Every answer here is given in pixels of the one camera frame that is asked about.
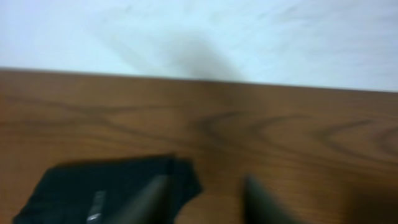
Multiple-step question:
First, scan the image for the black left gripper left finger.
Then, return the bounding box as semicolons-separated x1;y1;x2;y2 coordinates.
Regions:
104;175;170;224

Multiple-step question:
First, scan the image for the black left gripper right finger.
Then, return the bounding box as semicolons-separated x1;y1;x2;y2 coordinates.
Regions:
243;175;301;224

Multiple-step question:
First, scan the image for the black garment with stripe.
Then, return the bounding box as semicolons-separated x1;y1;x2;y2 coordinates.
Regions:
12;155;202;224

